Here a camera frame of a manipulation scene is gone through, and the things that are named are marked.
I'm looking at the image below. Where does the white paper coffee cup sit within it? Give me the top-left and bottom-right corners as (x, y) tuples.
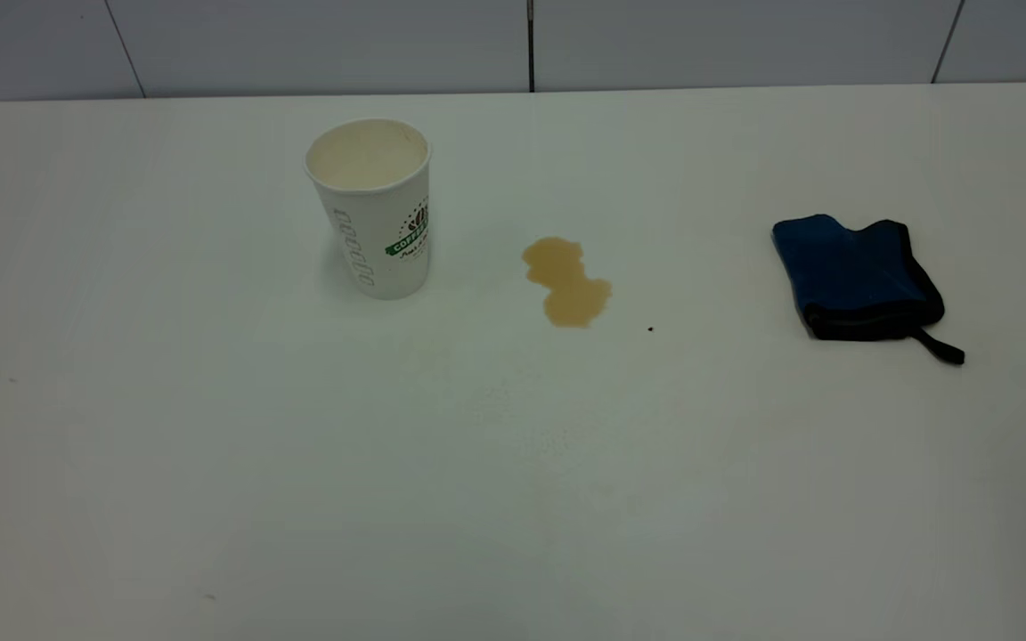
(304, 118), (433, 301)

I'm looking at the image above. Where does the blue cloth with black trim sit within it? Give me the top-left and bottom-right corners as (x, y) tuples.
(771, 214), (966, 366)

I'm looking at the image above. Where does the brown coffee spill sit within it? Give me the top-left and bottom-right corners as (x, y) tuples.
(522, 236), (613, 329)

